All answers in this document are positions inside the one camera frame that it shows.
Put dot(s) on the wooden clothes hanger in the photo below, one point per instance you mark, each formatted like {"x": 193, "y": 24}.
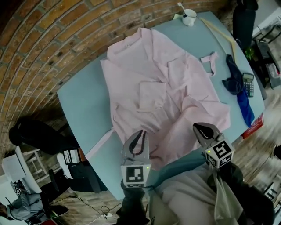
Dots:
{"x": 219, "y": 31}

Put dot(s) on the green plant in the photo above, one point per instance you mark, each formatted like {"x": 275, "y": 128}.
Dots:
{"x": 249, "y": 53}

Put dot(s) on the white shelf unit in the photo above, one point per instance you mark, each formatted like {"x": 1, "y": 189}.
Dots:
{"x": 13, "y": 167}

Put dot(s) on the white power strip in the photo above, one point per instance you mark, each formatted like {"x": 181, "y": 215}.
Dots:
{"x": 107, "y": 215}

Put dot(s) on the person's right forearm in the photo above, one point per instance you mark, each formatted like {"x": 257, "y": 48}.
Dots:
{"x": 252, "y": 197}

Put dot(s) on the person's left forearm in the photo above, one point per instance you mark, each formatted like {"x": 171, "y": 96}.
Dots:
{"x": 131, "y": 204}

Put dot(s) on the dark navy cloth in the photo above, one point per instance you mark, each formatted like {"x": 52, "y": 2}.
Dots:
{"x": 233, "y": 79}

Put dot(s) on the black calculator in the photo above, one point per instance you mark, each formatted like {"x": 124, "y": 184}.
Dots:
{"x": 248, "y": 84}

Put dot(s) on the black metal frame rack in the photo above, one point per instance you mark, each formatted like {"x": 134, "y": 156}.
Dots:
{"x": 266, "y": 57}

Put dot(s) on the green note pad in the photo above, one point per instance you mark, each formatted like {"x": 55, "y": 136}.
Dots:
{"x": 176, "y": 16}

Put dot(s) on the person's beige smock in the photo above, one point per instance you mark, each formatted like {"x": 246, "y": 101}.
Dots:
{"x": 193, "y": 197}

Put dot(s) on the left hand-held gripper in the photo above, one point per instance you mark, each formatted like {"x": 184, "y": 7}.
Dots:
{"x": 135, "y": 174}

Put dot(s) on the white toothbrush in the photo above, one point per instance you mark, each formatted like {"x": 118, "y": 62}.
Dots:
{"x": 181, "y": 7}

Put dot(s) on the black office chair with boxes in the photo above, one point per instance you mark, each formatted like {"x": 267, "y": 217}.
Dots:
{"x": 39, "y": 136}

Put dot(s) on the red box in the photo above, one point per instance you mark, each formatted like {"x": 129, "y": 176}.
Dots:
{"x": 254, "y": 127}

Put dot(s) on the white enamel mug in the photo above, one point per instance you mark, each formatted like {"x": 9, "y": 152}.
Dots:
{"x": 189, "y": 17}

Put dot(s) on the white and black boxes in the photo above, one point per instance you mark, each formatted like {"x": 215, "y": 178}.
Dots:
{"x": 70, "y": 158}

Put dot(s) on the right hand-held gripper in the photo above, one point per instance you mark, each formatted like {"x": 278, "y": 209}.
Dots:
{"x": 219, "y": 153}

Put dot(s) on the pink robe garment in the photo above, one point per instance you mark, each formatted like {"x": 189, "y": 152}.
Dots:
{"x": 136, "y": 88}

